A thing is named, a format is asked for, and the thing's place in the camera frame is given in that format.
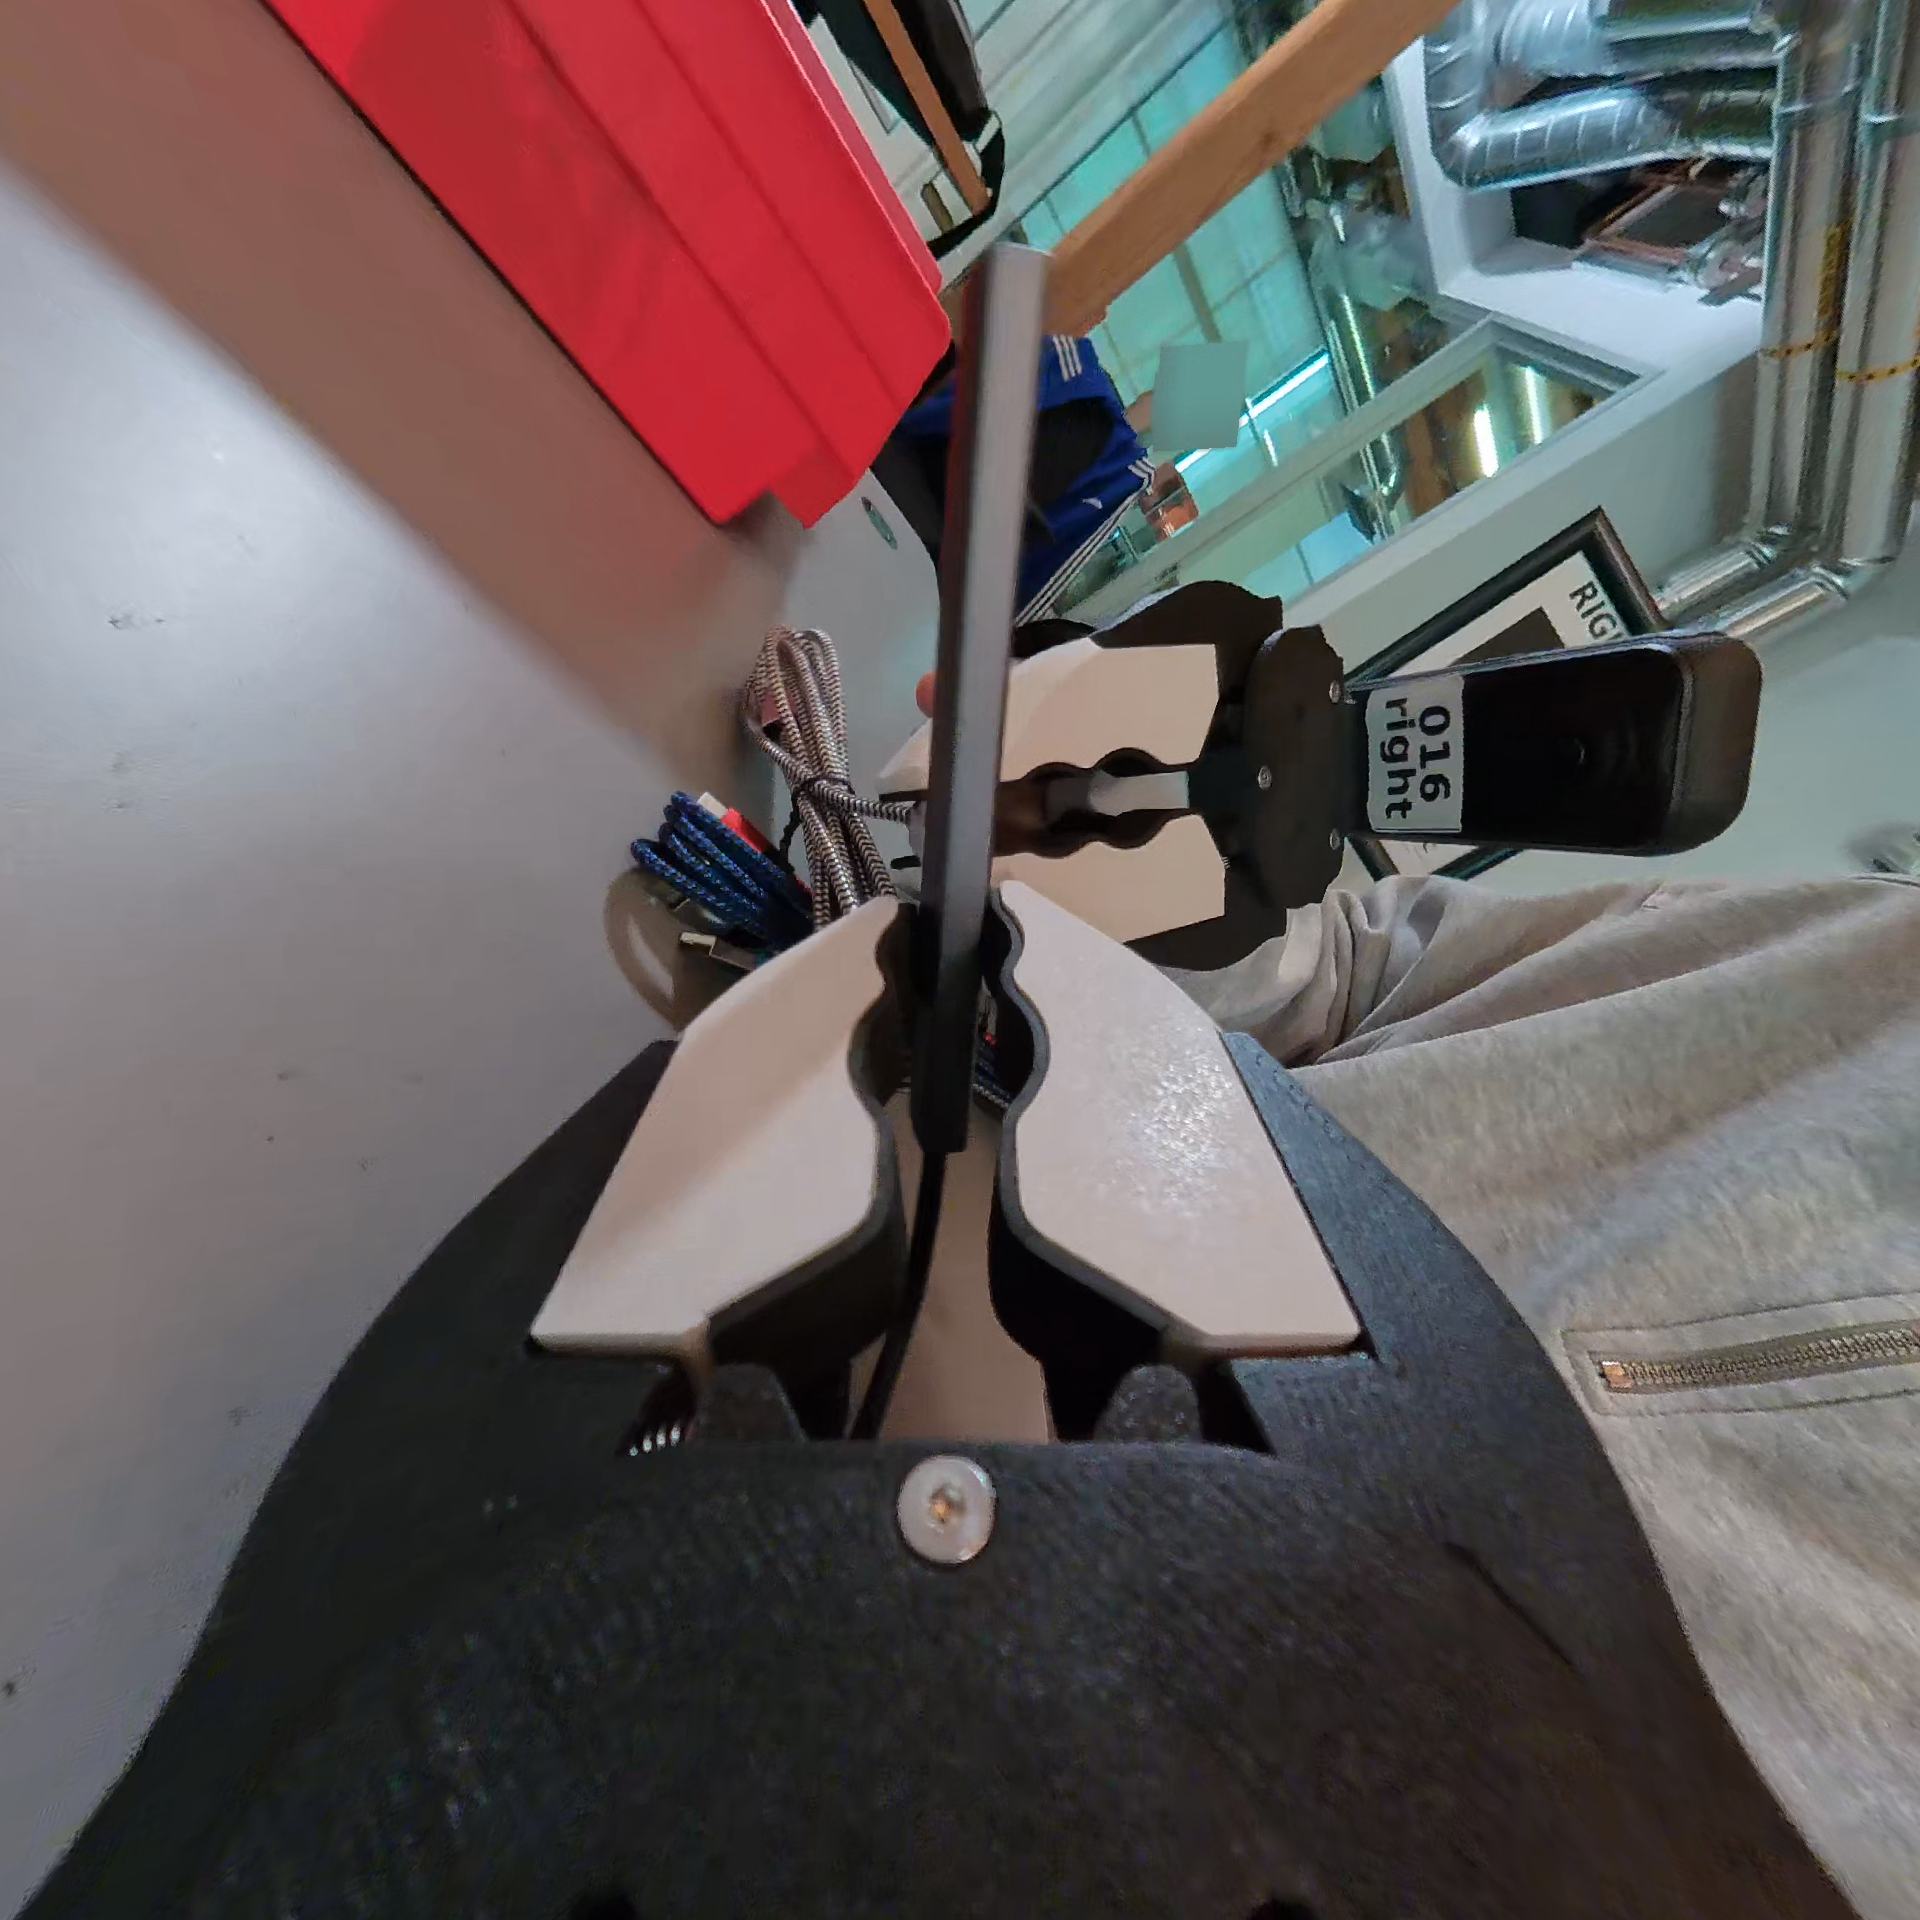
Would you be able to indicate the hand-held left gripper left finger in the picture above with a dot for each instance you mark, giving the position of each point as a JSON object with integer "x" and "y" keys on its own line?
{"x": 749, "y": 1171}

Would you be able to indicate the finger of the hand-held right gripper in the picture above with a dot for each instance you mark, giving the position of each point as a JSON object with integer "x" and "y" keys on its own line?
{"x": 1124, "y": 699}
{"x": 1156, "y": 888}

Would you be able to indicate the blue jacket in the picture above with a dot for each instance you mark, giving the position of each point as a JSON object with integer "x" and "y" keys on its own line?
{"x": 1078, "y": 454}

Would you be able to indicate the framed marker poster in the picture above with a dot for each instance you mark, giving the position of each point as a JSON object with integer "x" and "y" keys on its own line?
{"x": 1576, "y": 603}

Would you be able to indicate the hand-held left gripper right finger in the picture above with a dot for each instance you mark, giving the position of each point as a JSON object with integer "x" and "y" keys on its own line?
{"x": 1172, "y": 1187}

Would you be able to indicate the red plastic bin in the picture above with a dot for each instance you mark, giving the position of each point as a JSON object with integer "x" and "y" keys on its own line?
{"x": 629, "y": 197}

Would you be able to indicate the silver air ducts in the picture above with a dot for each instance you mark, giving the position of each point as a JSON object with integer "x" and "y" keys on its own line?
{"x": 1817, "y": 301}

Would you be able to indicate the wooden beam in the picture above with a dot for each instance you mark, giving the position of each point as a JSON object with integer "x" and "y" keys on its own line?
{"x": 1246, "y": 136}

